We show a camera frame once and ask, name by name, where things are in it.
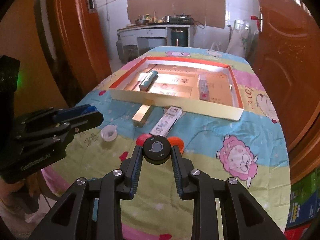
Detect white bottle cap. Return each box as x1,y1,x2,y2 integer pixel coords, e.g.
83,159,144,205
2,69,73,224
100,125,118,142

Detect orange bottle cap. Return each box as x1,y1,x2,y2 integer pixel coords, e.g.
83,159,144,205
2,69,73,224
167,137,184,154

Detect black bottle cap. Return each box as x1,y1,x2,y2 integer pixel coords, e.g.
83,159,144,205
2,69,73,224
143,135,171,165

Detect white Hello Kitty box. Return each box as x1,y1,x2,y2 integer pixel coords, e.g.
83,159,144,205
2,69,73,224
150,106,182,137

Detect person's left hand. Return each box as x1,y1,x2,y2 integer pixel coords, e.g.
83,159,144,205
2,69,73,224
1,173,41,215

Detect red bottle cap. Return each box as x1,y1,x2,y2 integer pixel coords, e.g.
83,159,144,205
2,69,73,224
136,134,151,146

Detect gold rectangular box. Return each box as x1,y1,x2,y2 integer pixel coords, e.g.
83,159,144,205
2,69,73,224
132,100,154,127

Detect teal patterned rectangular box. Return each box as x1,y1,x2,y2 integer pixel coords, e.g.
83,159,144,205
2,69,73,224
139,70,158,92

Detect clear patterned rectangular box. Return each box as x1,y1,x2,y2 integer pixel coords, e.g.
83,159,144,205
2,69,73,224
198,74,209,101

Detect shallow orange-rimmed cardboard tray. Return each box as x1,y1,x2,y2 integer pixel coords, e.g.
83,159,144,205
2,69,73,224
109,56,244,121

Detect white kitchen counter cabinet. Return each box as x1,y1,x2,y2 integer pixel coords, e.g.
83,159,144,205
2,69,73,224
116,23,195,63

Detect green cardboard box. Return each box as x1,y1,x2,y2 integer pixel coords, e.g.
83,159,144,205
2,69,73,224
286,168,319,228

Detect red cardboard box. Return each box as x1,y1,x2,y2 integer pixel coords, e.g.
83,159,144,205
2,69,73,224
284,223,311,240

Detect white woven sack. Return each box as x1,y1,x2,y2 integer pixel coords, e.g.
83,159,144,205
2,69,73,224
226,25,249,58

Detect black gas stove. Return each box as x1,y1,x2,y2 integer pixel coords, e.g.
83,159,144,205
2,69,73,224
170,14,194,25

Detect brown wooden door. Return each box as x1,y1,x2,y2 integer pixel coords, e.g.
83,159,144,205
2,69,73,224
251,0,320,153

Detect brown wooden door frame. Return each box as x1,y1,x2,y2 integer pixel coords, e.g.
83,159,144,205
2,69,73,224
34,0,112,107

